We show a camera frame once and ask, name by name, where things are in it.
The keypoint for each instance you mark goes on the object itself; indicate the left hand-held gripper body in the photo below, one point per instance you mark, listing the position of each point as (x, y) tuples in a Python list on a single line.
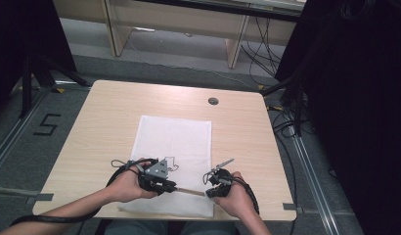
[(156, 171)]

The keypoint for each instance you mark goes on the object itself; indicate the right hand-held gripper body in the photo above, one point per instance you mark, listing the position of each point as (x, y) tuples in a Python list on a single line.
[(221, 179)]

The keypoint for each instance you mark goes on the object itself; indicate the white cloth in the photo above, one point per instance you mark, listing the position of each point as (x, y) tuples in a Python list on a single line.
[(175, 140)]

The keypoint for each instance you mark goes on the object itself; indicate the person's right hand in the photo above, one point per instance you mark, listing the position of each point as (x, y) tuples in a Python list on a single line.
[(236, 200)]

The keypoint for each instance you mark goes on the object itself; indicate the person's left hand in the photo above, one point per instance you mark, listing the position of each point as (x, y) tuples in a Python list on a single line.
[(126, 187)]

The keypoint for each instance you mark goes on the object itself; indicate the person's legs in jeans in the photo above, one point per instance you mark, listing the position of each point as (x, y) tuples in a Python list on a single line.
[(140, 228)]

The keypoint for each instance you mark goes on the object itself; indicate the grey tape piece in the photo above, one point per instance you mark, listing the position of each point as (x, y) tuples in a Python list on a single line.
[(38, 197), (289, 206)]

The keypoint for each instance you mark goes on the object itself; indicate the yellow floor tape marker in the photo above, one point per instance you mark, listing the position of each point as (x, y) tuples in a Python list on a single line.
[(261, 87), (60, 90)]

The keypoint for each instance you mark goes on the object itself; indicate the black metal stand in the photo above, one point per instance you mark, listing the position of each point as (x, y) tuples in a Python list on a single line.
[(298, 98), (25, 84)]

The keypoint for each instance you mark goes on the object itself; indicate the white flat floor object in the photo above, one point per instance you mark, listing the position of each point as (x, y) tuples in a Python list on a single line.
[(144, 29)]

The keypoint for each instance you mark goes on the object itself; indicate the light wooden background desk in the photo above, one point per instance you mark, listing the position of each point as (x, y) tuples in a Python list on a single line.
[(175, 19)]

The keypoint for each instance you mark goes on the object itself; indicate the black curtain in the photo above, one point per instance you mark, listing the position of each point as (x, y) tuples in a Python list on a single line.
[(358, 98), (25, 29)]

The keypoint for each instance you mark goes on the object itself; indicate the metal floor rail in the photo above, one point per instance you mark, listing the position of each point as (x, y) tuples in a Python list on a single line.
[(16, 130), (314, 182)]

